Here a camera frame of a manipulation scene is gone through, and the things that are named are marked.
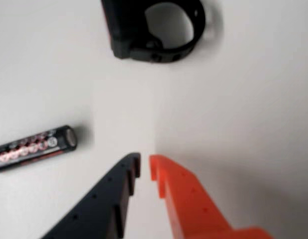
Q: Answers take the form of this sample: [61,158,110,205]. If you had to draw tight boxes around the black plastic ring part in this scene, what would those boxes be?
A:
[101,0,207,64]

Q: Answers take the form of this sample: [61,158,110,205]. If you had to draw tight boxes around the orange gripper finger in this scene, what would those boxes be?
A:
[149,154,274,239]

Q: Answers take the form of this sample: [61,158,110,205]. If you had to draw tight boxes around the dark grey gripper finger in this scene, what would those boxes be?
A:
[41,152,142,239]

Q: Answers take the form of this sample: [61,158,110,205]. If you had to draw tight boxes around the black and red battery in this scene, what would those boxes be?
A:
[0,124,78,174]

